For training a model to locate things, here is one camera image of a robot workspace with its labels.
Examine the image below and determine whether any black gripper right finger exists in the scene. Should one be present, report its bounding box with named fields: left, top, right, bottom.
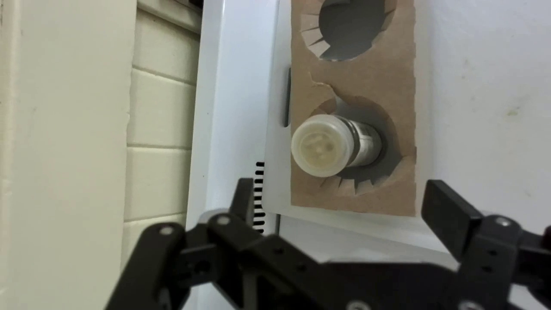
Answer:
left=422, top=180, right=551, bottom=310

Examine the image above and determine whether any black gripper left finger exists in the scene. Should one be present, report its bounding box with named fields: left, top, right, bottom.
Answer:
left=105, top=178, right=312, bottom=310

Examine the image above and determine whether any clear plastic lid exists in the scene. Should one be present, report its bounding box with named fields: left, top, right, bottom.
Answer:
left=289, top=112, right=360, bottom=180

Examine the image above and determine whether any small glass bottle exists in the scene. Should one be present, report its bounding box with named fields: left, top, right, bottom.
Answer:
left=338, top=118, right=384, bottom=171

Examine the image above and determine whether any white cutting board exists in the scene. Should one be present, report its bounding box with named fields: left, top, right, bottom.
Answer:
left=264, top=0, right=551, bottom=255

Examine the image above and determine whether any white gas stove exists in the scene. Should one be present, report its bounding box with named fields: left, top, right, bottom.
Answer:
left=183, top=0, right=551, bottom=310

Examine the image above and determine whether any brown cardboard holder box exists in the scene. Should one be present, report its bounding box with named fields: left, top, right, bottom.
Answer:
left=288, top=0, right=419, bottom=219

